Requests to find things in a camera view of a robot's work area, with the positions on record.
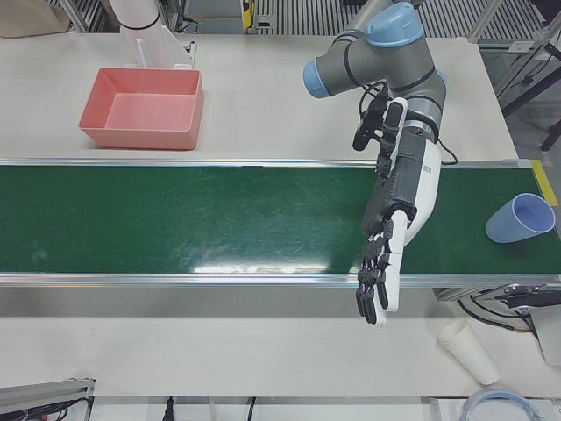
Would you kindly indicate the dexterous robot hand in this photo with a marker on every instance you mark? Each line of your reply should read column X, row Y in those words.
column 416, row 188

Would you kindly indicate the grey UR5e robot arm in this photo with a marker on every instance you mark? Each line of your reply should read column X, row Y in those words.
column 385, row 61

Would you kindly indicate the light blue plastic cup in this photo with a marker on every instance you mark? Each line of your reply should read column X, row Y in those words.
column 513, row 226

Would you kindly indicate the white paper cup stack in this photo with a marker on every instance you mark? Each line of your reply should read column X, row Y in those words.
column 473, row 355

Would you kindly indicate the pink plastic box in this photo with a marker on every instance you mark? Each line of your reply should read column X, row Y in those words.
column 144, row 114

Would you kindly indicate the black tripod stand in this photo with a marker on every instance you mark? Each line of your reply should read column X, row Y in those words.
column 532, row 92

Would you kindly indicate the clear blue tubing coil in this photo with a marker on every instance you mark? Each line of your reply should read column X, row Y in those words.
column 471, row 403

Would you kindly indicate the green conveyor belt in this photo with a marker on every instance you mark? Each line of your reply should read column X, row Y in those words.
column 175, row 210

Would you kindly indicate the translucent plastic stand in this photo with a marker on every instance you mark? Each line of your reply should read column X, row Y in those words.
column 160, row 48

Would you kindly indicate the brown paper bag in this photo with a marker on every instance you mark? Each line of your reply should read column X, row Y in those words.
column 30, row 17

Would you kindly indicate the aluminium profile beam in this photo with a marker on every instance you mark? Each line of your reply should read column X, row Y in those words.
column 44, row 392

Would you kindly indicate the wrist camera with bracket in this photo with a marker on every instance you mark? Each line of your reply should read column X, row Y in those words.
column 394, row 116

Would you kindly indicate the yellow and black post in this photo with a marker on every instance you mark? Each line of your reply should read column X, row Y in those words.
column 248, row 13

